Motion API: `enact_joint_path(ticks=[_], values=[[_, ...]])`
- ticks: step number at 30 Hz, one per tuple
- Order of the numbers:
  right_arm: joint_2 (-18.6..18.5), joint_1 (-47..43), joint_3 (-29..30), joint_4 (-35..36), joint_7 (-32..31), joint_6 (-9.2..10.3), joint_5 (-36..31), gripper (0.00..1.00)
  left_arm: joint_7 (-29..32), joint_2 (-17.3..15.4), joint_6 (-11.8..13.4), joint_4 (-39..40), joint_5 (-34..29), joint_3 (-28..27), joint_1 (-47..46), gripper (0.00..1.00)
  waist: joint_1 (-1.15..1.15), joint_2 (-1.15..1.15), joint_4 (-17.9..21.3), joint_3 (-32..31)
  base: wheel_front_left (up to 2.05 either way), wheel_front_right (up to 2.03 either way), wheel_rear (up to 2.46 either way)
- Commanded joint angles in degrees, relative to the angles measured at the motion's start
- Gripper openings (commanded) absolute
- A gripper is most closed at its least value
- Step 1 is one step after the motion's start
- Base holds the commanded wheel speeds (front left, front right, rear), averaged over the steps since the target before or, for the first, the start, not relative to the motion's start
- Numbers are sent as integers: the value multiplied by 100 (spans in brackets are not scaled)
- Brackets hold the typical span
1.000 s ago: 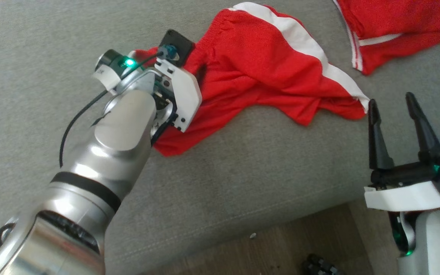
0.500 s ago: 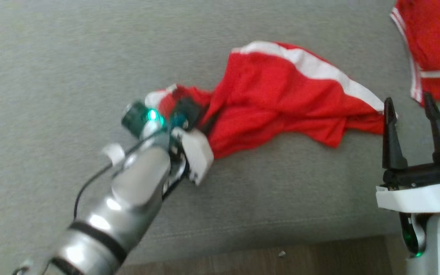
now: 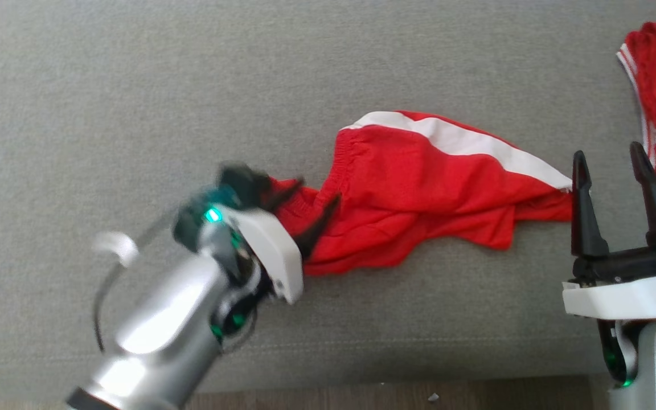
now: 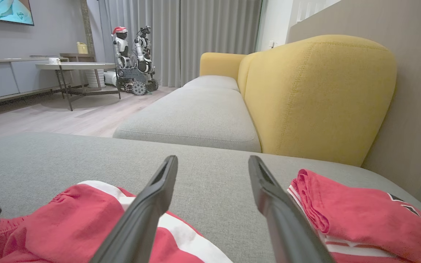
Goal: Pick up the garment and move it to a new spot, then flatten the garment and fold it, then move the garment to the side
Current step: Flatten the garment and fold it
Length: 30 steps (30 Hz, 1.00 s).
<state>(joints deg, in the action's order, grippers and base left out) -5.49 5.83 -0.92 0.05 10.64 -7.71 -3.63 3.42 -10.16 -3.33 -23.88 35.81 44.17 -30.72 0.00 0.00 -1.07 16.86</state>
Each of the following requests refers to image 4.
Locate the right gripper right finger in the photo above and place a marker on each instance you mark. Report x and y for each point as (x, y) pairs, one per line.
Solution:
(287, 226)

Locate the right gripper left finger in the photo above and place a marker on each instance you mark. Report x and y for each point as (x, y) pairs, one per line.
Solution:
(141, 223)

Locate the red white sports jersey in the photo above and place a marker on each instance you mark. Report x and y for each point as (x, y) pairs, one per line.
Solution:
(68, 219)

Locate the large grey sofa ottoman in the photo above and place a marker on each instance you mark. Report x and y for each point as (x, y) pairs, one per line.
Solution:
(214, 182)

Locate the grey sofa seat cushion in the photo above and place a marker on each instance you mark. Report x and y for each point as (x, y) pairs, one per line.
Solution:
(196, 117)

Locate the yellow sofa backrest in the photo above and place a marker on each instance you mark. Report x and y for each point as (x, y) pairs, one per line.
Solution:
(316, 98)

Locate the grey low sideboard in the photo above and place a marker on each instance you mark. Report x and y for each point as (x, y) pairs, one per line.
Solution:
(2, 78)

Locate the white wheeled humanoid robot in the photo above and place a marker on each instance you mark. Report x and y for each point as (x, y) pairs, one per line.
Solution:
(137, 78)

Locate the white ribbed cylinder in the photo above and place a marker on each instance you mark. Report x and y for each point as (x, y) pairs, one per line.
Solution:
(95, 78)

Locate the white mug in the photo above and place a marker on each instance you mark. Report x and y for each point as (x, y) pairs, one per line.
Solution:
(54, 61)

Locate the round grey side table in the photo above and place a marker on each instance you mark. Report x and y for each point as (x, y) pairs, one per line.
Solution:
(75, 66)

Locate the yellow sofa armrest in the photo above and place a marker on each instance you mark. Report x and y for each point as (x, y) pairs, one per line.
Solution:
(219, 65)

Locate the yellow jug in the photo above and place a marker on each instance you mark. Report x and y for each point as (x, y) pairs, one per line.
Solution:
(82, 48)

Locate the red santa hat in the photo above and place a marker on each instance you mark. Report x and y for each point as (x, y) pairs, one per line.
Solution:
(119, 30)

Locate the grey pleated curtain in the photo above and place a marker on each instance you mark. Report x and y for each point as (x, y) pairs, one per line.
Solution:
(196, 36)

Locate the white wall outlet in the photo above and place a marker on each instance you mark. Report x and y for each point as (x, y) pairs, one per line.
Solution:
(271, 44)

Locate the wall television screen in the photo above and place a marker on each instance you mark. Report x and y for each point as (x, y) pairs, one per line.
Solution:
(2, 11)

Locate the wooden vertical post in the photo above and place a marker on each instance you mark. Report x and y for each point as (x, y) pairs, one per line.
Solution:
(86, 25)

